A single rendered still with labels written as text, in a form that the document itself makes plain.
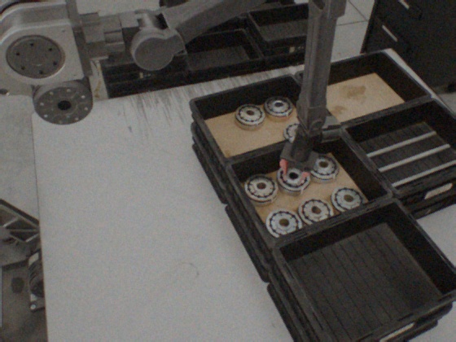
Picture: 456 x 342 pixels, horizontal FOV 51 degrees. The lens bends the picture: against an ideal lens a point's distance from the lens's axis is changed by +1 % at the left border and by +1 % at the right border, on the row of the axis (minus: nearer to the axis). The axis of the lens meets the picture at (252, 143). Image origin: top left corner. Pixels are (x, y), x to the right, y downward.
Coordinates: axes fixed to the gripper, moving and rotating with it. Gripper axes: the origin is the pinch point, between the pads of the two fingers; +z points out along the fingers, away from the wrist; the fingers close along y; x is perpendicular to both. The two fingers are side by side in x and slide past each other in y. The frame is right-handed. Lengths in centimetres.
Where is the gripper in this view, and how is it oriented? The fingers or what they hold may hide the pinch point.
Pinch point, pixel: (293, 175)
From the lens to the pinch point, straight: 144.8
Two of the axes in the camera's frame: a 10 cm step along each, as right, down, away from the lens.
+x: -3.3, 6.5, -6.9
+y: -9.4, -3.2, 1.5
